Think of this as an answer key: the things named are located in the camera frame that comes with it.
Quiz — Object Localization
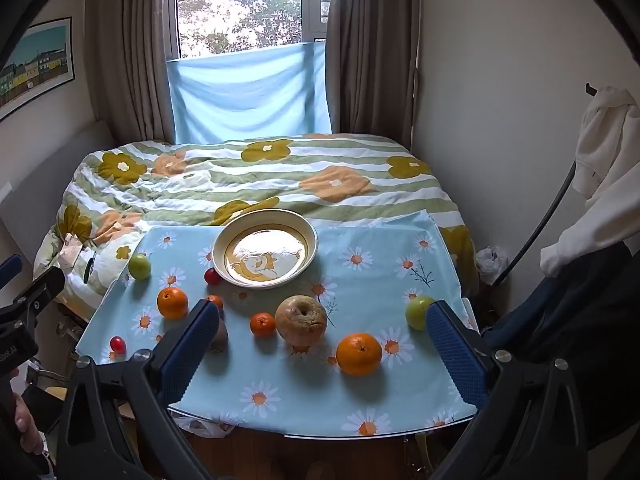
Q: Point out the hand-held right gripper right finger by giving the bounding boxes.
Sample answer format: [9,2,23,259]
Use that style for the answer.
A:
[425,300,588,480]

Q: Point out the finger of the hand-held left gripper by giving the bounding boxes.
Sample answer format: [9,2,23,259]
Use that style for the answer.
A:
[0,254,24,288]
[0,266,67,331]

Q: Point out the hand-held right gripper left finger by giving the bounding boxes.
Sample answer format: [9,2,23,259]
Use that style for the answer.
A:
[56,299,223,480]

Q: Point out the brown kiwi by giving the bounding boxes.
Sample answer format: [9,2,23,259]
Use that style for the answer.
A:
[207,317,230,356]

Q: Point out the green apple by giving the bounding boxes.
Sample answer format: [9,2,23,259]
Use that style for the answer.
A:
[405,295,437,332]
[128,253,152,281]

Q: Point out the large orange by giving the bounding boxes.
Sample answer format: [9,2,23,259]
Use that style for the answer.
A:
[335,332,383,377]

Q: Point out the wrinkled brown apple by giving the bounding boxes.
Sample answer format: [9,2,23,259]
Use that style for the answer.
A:
[274,294,328,347]

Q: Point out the cream cartoon print bowl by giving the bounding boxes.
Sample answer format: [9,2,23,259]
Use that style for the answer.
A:
[211,208,319,290]

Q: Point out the person's left hand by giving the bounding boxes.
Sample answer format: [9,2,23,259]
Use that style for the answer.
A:
[0,367,46,457]

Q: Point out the white printed pouch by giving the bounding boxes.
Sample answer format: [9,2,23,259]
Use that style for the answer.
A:
[57,234,83,273]

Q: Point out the clear plastic bag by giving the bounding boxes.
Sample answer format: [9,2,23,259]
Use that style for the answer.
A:
[177,412,236,438]

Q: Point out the white plastic bag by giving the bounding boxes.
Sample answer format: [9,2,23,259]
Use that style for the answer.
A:
[475,246,510,286]

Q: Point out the white headboard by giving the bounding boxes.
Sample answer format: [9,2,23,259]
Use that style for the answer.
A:
[0,120,116,241]

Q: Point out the blue daisy print tablecloth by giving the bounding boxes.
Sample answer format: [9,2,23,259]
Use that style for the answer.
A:
[75,210,480,436]

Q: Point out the dark clothing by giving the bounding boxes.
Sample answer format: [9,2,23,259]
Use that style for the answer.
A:
[480,240,640,451]

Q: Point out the striped floral quilt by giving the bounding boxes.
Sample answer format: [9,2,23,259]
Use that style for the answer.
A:
[32,132,476,311]

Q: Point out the white hanging garment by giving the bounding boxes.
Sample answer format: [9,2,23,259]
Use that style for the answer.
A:
[539,85,640,278]

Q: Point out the brown curtain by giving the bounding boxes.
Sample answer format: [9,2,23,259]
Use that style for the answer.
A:
[84,0,180,143]
[325,0,421,148]

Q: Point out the light blue window cloth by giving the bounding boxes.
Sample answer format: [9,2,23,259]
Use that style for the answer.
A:
[166,40,332,144]

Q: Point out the window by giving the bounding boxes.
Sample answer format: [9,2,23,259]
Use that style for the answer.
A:
[176,0,341,58]

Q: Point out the black hose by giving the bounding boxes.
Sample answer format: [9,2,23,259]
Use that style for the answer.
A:
[492,162,578,286]

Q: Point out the framed wall poster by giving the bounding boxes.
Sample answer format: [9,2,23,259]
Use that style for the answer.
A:
[0,16,76,122]

